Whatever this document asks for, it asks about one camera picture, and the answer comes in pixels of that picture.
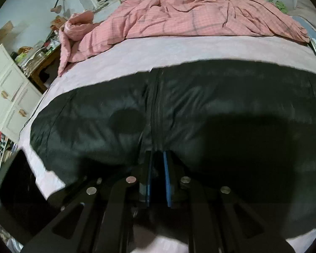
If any black puffer jacket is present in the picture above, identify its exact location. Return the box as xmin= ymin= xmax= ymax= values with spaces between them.
xmin=30 ymin=60 xmax=316 ymax=238

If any white drawer cabinet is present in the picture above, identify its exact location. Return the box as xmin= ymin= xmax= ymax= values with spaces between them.
xmin=0 ymin=44 xmax=42 ymax=143

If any cluttered wooden desk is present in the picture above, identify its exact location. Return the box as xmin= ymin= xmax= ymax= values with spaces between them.
xmin=15 ymin=15 xmax=67 ymax=93

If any cardboard box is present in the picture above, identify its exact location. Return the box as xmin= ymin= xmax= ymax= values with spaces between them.
xmin=0 ymin=21 xmax=13 ymax=40

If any pink plaid duvet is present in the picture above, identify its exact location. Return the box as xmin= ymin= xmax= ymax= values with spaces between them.
xmin=58 ymin=0 xmax=309 ymax=75

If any green patterned cloth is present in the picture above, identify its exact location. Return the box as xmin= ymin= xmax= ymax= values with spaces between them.
xmin=268 ymin=0 xmax=288 ymax=14

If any beige pillow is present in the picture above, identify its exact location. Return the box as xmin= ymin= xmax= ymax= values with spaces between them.
xmin=288 ymin=0 xmax=316 ymax=32

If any wall mounted lamp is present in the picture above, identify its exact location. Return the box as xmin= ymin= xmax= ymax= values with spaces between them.
xmin=50 ymin=0 xmax=62 ymax=14

